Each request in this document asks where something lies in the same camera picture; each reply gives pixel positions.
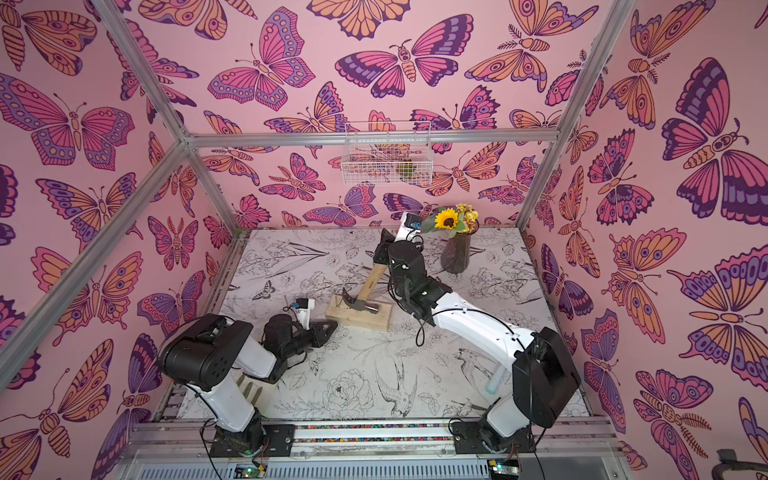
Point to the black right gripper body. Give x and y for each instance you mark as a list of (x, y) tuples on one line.
[(389, 251)]

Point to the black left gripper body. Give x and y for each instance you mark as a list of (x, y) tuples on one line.
[(300, 343)]

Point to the small wooden nail block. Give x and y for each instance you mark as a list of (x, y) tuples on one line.
[(377, 320)]

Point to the wooden handled claw hammer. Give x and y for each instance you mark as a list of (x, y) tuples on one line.
[(360, 303)]

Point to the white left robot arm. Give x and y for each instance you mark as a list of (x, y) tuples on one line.
[(202, 356)]

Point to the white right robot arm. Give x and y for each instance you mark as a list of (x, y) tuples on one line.
[(543, 374)]

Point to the ribbed purple glass vase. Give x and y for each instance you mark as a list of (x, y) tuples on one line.
[(455, 256)]

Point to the yellow artificial sunflower bunch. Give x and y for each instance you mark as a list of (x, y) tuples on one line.
[(457, 220)]

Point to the light blue plastic tube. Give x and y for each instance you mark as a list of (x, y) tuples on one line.
[(498, 377)]

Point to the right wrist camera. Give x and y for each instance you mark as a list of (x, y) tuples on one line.
[(409, 227)]

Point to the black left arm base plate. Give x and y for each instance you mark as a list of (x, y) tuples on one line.
[(271, 440)]

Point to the white wire wall basket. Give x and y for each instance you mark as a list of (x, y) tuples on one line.
[(387, 153)]

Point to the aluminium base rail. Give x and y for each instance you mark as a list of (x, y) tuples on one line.
[(575, 448)]

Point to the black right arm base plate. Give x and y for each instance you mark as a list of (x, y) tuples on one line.
[(476, 437)]

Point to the aluminium cage frame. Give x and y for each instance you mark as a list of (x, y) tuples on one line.
[(225, 67)]

